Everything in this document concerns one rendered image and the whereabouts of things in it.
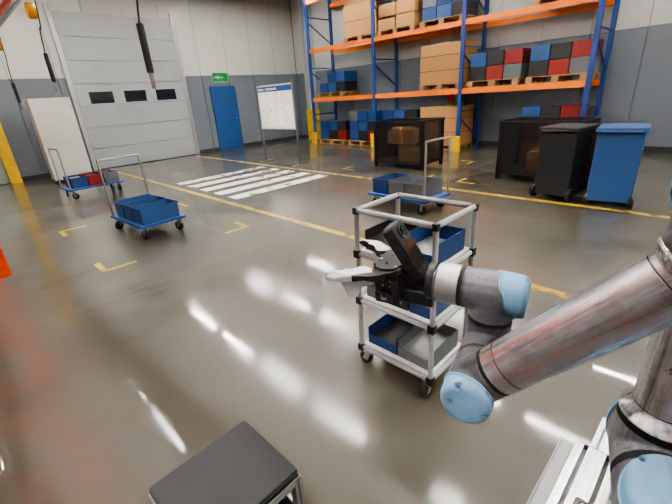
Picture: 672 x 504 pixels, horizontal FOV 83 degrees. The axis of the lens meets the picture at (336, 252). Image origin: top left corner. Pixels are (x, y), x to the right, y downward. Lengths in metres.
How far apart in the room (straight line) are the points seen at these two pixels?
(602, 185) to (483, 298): 5.32
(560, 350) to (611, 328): 0.06
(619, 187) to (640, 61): 5.07
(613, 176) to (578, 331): 5.42
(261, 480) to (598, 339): 1.24
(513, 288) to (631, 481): 0.29
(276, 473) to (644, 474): 1.13
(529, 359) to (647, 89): 10.16
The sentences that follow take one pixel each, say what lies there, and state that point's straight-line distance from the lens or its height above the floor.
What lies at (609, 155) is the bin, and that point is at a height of 0.64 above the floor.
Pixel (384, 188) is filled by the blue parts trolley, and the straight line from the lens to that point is 5.49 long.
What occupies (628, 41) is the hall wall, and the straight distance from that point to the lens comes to 10.71.
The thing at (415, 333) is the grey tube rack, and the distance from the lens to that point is 2.34.
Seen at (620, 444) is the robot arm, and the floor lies 1.01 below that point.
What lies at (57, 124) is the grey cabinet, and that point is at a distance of 11.24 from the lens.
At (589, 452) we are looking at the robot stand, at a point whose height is 0.74.
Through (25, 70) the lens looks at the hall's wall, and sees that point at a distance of 12.89.
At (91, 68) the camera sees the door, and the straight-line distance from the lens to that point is 13.12.
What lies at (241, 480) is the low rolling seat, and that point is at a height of 0.34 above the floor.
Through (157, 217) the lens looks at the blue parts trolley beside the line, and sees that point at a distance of 5.35.
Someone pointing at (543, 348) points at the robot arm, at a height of 1.23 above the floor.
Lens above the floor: 1.55
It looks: 22 degrees down
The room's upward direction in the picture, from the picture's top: 4 degrees counter-clockwise
